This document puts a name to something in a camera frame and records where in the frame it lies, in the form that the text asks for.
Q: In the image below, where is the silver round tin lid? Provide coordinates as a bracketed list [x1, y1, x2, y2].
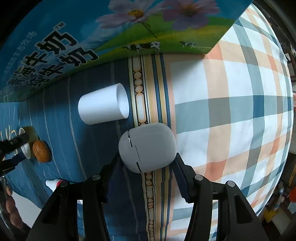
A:
[18, 128, 31, 159]

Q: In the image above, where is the brown walnut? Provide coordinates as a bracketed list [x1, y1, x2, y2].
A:
[33, 140, 52, 163]

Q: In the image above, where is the white green squeeze bottle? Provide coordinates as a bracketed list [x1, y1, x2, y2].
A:
[45, 179, 65, 192]

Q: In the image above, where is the white earbud case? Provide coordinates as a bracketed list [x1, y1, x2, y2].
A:
[118, 123, 177, 173]

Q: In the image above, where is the white paper cup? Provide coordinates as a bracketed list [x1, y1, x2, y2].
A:
[78, 83, 130, 125]

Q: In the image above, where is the blue striped bed sheet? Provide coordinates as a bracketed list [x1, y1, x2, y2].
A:
[1, 54, 174, 240]

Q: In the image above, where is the plaid checked blanket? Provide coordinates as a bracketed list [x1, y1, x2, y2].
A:
[162, 3, 295, 241]

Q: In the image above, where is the open cardboard box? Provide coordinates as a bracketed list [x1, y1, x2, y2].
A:
[1, 0, 250, 102]

